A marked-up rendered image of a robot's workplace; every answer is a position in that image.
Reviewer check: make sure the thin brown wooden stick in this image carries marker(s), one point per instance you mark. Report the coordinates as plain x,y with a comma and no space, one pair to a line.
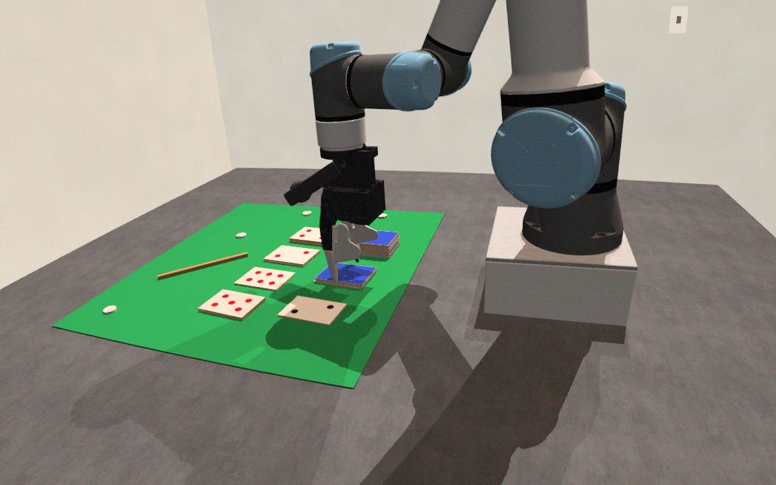
201,266

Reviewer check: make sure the green felt mat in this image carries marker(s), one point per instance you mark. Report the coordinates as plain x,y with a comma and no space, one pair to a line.
163,315

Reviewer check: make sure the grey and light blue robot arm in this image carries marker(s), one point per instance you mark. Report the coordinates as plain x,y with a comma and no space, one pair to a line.
553,143

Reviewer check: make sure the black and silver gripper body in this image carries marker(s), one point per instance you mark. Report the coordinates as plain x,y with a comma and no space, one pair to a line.
355,196

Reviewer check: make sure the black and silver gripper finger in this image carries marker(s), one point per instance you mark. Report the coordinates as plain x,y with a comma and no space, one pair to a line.
360,233
336,242

